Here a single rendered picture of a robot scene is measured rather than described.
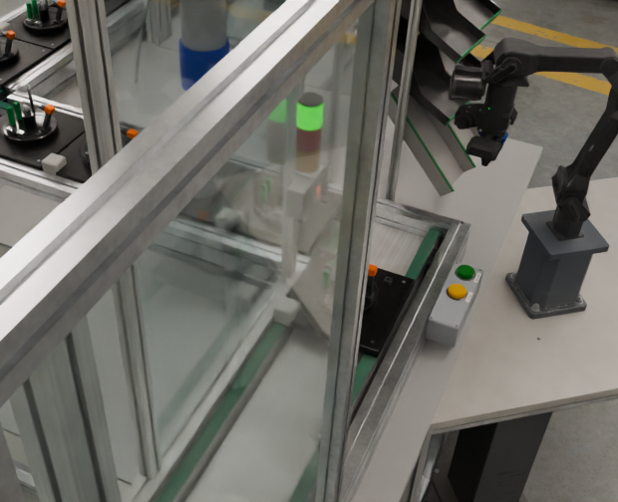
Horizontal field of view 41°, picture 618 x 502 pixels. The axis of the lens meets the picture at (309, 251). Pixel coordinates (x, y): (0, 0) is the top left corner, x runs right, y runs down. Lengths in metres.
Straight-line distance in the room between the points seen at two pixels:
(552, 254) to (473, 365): 0.29
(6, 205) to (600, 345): 1.54
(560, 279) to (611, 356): 0.20
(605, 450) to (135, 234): 2.63
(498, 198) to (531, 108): 2.22
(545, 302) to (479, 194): 0.47
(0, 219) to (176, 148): 0.29
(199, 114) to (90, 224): 0.11
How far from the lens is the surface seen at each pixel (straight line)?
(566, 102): 4.65
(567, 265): 1.94
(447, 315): 1.82
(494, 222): 2.26
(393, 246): 2.03
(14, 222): 0.68
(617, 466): 2.93
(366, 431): 1.59
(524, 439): 2.39
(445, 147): 2.17
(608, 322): 2.07
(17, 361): 0.35
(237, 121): 0.46
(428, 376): 1.83
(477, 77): 1.70
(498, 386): 1.85
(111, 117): 1.03
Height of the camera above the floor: 2.23
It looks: 41 degrees down
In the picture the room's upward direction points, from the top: 3 degrees clockwise
